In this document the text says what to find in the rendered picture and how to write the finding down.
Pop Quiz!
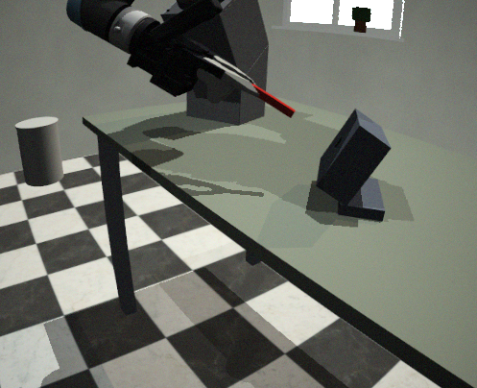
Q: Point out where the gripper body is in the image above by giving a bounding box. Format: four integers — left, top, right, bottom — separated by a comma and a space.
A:
127, 18, 212, 97

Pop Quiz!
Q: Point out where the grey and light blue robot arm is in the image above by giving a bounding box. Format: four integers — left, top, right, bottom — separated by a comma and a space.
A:
66, 0, 224, 54

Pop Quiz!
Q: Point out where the red rectangular bar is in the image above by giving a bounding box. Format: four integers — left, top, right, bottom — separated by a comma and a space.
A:
252, 84, 295, 118

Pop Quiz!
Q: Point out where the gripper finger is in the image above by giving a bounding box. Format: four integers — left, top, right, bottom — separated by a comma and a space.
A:
209, 51, 255, 100
180, 47, 259, 104

